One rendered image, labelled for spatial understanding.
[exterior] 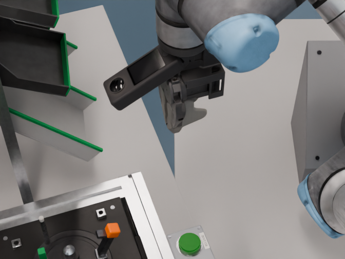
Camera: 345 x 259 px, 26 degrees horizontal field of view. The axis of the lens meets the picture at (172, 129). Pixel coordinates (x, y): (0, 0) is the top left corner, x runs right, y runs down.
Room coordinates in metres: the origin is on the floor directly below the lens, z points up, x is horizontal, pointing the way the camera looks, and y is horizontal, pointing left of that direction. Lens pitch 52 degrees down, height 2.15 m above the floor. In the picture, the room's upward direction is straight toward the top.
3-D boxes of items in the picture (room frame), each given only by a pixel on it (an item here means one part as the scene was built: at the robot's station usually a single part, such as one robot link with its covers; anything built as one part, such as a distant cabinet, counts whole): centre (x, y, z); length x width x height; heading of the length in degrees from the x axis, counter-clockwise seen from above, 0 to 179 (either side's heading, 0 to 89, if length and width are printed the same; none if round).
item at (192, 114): (0.71, -0.02, 1.27); 0.06 x 0.03 x 0.09; 109
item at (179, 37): (0.73, -0.01, 1.45); 0.08 x 0.08 x 0.05
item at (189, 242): (0.66, -0.03, 0.96); 0.04 x 0.04 x 0.02
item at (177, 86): (0.73, -0.02, 1.37); 0.09 x 0.08 x 0.12; 109
